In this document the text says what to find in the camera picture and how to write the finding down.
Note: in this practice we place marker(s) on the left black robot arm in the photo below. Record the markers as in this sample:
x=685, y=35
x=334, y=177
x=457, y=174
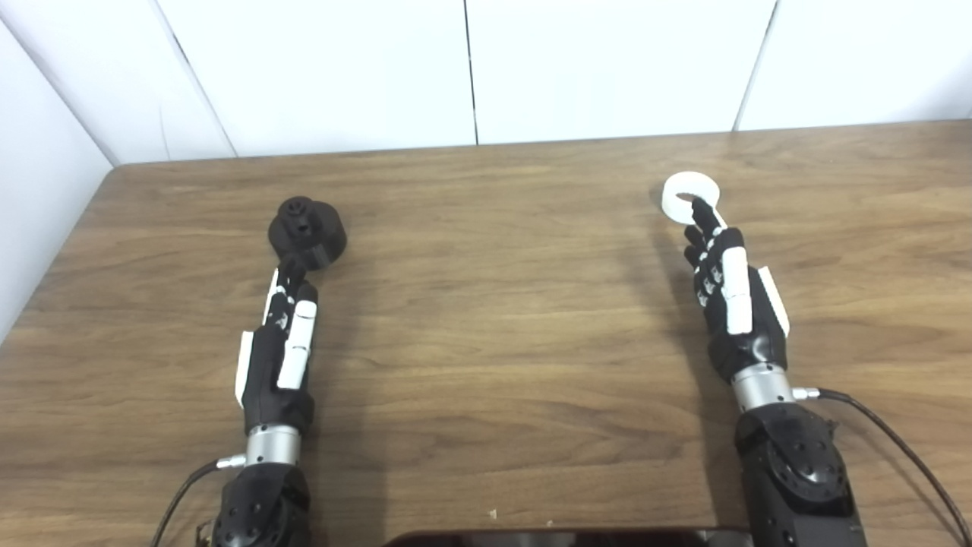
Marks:
x=262, y=501

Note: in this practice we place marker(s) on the round black plastic part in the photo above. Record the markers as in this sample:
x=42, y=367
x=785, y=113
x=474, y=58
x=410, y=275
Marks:
x=323, y=228

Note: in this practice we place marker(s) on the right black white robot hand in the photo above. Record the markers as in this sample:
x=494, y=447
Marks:
x=748, y=342

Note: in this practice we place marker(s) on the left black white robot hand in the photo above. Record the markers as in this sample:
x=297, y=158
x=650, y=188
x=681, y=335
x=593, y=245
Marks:
x=266, y=372

